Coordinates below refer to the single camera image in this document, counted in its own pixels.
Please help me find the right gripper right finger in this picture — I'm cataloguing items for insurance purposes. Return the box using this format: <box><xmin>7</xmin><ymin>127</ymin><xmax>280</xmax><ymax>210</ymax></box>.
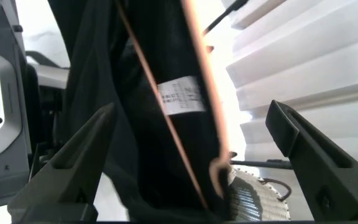
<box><xmin>265</xmin><ymin>99</ymin><xmax>358</xmax><ymax>222</ymax></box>

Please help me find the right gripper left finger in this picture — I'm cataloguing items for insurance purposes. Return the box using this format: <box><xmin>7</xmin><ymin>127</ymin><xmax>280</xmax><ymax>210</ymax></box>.
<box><xmin>7</xmin><ymin>102</ymin><xmax>117</xmax><ymax>222</ymax></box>

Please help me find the black garment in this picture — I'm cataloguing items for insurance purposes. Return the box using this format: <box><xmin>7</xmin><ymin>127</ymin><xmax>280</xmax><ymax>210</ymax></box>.
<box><xmin>48</xmin><ymin>0</ymin><xmax>231</xmax><ymax>222</ymax></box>

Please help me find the pink clothes hanger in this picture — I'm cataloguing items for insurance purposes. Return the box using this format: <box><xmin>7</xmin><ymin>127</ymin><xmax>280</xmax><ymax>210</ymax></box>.
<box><xmin>115</xmin><ymin>0</ymin><xmax>231</xmax><ymax>209</ymax></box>

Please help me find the black clothes rack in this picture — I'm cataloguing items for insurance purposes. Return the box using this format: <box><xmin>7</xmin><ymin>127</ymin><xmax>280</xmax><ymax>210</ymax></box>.
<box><xmin>202</xmin><ymin>0</ymin><xmax>358</xmax><ymax>175</ymax></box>

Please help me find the white laundry basket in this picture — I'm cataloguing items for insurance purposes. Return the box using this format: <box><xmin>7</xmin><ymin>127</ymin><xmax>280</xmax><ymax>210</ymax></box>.
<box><xmin>228</xmin><ymin>166</ymin><xmax>293</xmax><ymax>222</ymax></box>

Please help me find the white curtain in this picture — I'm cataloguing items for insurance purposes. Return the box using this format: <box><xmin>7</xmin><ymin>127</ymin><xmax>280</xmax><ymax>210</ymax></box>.
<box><xmin>221</xmin><ymin>0</ymin><xmax>358</xmax><ymax>169</ymax></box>

